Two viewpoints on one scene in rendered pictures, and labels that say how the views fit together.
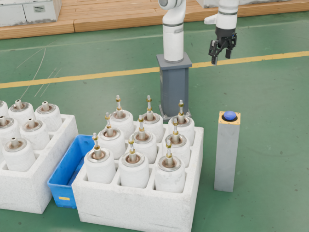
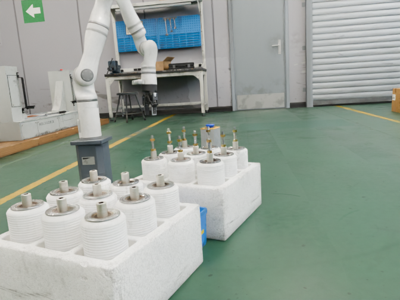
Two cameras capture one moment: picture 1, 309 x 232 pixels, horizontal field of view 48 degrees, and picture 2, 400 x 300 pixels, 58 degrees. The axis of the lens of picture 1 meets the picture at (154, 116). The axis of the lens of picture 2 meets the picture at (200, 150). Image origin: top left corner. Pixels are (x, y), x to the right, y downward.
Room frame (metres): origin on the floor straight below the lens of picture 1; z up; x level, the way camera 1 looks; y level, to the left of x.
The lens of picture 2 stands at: (0.63, 1.39, 0.52)
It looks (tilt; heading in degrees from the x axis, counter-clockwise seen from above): 10 degrees down; 284
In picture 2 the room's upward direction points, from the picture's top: 4 degrees counter-clockwise
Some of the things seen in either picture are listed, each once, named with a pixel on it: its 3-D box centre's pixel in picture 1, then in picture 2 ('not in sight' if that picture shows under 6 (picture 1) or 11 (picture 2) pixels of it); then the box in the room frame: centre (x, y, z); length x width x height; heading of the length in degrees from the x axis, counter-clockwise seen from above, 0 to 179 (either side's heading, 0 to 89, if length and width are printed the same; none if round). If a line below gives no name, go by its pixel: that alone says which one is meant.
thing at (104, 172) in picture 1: (102, 176); (211, 186); (0.88, 0.19, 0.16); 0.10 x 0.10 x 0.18
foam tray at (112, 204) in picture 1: (145, 171); (198, 193); (0.96, 0.05, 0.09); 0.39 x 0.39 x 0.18; 75
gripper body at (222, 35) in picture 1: (224, 36); (149, 93); (1.26, -0.28, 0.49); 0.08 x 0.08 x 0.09
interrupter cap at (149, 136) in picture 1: (142, 137); (196, 153); (0.96, 0.05, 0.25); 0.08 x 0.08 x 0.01
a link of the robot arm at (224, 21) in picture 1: (222, 16); (145, 78); (1.27, -0.28, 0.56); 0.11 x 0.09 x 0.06; 43
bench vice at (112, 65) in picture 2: not in sight; (113, 66); (3.28, -4.10, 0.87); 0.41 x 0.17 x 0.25; 96
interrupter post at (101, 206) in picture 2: not in sight; (102, 209); (1.01, 0.72, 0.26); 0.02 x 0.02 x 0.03
